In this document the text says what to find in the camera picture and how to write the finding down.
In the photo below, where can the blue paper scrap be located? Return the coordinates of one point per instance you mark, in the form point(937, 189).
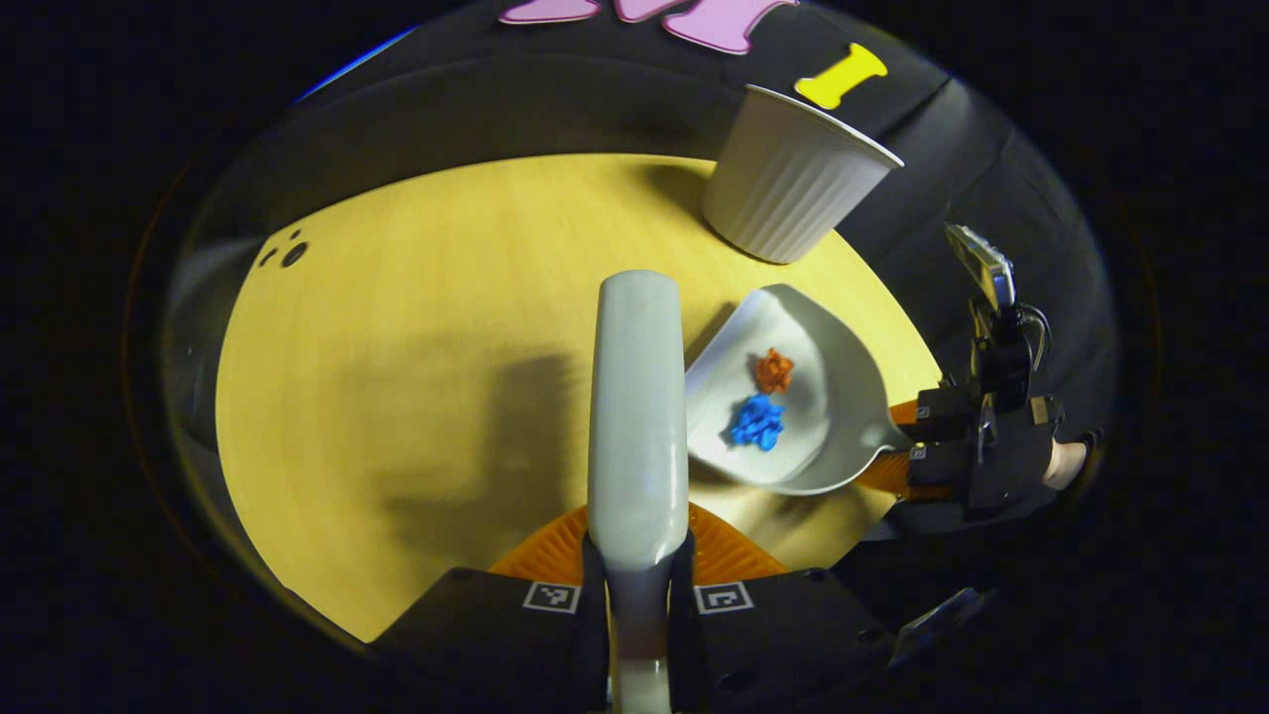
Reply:
point(758, 421)

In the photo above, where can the orange paper scrap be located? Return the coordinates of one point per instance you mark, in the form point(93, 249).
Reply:
point(774, 370)

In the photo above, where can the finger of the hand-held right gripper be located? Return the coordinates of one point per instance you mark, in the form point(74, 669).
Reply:
point(942, 464)
point(947, 412)

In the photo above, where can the white dustpan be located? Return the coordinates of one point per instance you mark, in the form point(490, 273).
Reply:
point(833, 397)

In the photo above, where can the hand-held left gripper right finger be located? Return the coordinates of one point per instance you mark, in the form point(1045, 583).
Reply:
point(773, 635)

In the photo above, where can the wooden desktop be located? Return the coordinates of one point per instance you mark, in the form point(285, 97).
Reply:
point(416, 297)

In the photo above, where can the white ribbed garbage bin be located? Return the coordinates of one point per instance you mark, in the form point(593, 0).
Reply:
point(793, 178)

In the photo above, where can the black backdrop cloth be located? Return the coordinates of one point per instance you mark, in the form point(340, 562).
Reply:
point(595, 99)

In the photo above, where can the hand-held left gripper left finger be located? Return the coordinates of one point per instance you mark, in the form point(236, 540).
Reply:
point(476, 635)

